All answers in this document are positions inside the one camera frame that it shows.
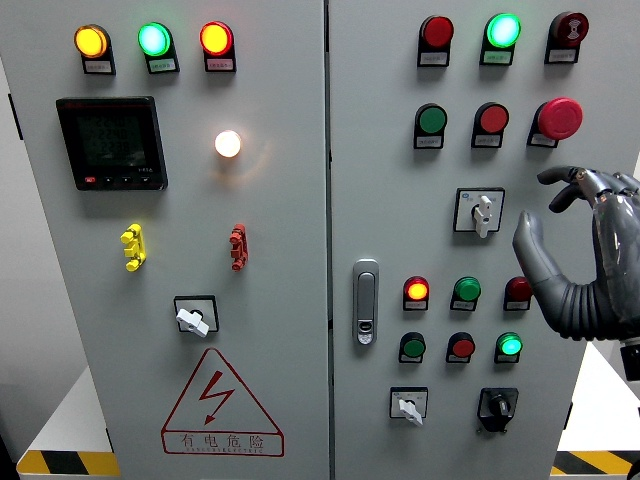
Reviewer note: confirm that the black display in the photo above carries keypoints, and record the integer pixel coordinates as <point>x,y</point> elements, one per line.
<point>112,142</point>

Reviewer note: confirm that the grey cabinet door with lock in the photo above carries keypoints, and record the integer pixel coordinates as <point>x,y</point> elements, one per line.
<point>390,200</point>

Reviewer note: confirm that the large red push button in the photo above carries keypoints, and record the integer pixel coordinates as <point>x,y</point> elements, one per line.
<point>493,118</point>

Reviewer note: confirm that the silver door lock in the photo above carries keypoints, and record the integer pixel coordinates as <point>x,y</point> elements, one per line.
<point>365,300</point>

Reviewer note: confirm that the large green lit lamp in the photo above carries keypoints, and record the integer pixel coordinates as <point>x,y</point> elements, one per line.
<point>503,30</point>
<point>154,39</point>

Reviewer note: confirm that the large red stop button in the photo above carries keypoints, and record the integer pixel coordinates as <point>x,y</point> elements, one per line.
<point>560,117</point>

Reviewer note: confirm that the grey cabinet door with display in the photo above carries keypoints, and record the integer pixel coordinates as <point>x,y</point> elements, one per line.
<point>280,225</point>

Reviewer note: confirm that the dark red buzzer lamp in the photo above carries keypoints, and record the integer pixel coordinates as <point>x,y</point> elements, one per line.
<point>570,26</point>

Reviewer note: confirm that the red warning triangle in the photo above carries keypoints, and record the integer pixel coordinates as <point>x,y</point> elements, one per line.
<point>185,420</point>

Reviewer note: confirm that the yellow round lamp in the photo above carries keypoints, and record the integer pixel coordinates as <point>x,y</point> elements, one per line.
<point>91,41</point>

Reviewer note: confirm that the small green lit lamp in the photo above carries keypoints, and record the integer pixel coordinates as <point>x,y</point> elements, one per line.
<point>509,345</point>

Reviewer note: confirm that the white lamp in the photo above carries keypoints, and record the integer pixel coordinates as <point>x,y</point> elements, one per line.
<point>228,143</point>

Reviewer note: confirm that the large green push button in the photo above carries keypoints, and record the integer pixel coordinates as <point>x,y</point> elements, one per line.
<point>432,118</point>

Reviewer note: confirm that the small red lit lamp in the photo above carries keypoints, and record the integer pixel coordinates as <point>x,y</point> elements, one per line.
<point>416,289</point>

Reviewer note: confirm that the small red push button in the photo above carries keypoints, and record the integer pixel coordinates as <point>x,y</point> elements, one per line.
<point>462,347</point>

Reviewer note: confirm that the small label plate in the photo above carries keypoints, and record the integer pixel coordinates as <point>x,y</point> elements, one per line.
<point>497,57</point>
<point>543,140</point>
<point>163,64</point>
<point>433,58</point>
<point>517,305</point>
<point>98,66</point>
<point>429,141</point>
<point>564,55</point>
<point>416,305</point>
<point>220,64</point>
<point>463,305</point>
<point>487,141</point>

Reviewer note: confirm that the red lit round lamp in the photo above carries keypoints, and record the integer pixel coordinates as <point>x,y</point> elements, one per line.
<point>216,38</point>

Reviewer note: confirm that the black door hinge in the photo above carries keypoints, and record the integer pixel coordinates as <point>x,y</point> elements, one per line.
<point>15,117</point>
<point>568,416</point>
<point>109,440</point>

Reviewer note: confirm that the large red unlit lamp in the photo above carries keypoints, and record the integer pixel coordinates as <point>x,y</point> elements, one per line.
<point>437,31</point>

